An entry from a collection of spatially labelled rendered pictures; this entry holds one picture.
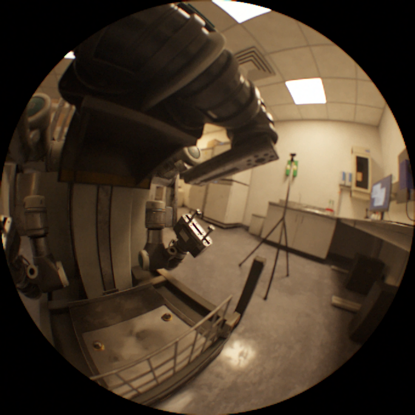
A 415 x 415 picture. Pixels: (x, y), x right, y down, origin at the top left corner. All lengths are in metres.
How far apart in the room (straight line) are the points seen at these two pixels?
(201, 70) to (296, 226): 2.32
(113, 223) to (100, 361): 0.38
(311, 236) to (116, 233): 2.31
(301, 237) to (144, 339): 2.28
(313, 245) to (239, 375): 2.02
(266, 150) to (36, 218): 0.58
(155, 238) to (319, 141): 3.19
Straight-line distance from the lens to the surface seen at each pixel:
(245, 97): 0.27
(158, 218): 0.53
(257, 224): 2.97
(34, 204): 0.47
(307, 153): 3.18
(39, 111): 0.37
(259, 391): 0.81
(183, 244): 0.51
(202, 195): 3.46
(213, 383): 0.76
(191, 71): 0.19
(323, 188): 2.97
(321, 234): 2.35
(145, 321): 0.49
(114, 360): 0.44
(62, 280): 0.49
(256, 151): 0.31
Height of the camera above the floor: 0.72
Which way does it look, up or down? 7 degrees down
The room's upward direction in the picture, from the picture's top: 10 degrees clockwise
